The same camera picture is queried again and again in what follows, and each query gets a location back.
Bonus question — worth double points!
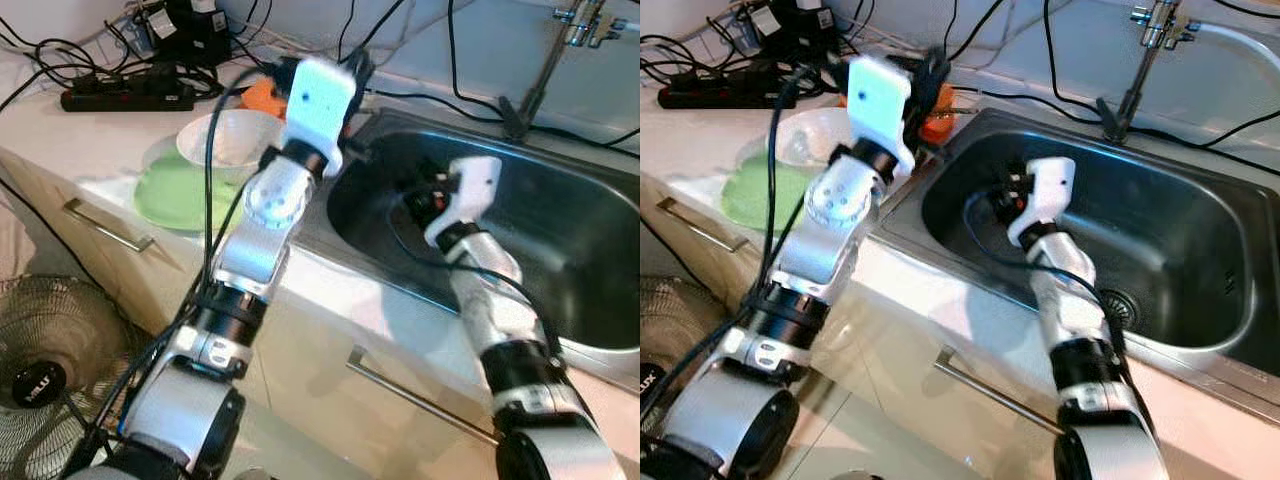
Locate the black power strip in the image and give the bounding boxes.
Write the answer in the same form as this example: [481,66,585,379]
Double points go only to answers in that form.
[657,75,791,109]
[60,78,196,113]

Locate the chrome sink faucet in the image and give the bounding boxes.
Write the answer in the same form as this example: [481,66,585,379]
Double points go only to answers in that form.
[500,0,626,139]
[1095,0,1201,141]

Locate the light green plate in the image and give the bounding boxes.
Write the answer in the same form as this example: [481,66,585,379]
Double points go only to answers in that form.
[133,135,251,233]
[720,135,806,231]

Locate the black power cable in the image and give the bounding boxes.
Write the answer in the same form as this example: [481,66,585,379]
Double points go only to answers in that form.
[555,128,641,149]
[445,0,506,116]
[370,90,506,119]
[1043,0,1101,111]
[945,0,1011,61]
[1150,105,1280,151]
[345,0,409,66]
[975,88,1101,113]

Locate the white ceramic bowl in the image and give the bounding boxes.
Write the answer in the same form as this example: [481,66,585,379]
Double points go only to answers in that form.
[775,105,856,171]
[177,108,288,173]

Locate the orange plastic plate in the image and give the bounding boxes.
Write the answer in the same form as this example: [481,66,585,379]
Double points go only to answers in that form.
[920,85,979,146]
[240,78,291,119]

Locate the stainless steel kitchen sink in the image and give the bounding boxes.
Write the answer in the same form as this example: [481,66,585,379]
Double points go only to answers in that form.
[300,108,641,391]
[880,108,1280,426]

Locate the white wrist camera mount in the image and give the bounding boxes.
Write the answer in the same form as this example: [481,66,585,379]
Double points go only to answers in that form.
[425,155,503,249]
[846,55,916,169]
[283,57,359,166]
[1007,155,1076,246]

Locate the cream kitchen base cabinet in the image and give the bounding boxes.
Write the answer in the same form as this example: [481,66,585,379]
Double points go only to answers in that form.
[0,150,641,480]
[640,150,1280,480]

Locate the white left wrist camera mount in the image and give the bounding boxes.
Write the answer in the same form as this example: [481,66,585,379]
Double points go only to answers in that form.
[846,55,916,169]
[283,57,359,166]

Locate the silver bar cabinet handle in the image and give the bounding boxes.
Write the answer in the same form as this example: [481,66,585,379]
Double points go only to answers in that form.
[655,197,741,251]
[345,345,501,446]
[935,345,1066,436]
[63,198,156,253]

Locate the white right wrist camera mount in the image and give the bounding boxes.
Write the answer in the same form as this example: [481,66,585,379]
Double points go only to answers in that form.
[425,155,503,249]
[1007,155,1076,246]

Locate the metal sink drain strainer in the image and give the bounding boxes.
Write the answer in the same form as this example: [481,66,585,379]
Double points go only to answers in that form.
[1100,288,1143,333]

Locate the black labelled power adapter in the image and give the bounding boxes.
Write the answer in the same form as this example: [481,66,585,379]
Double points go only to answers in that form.
[130,0,233,69]
[745,0,831,61]

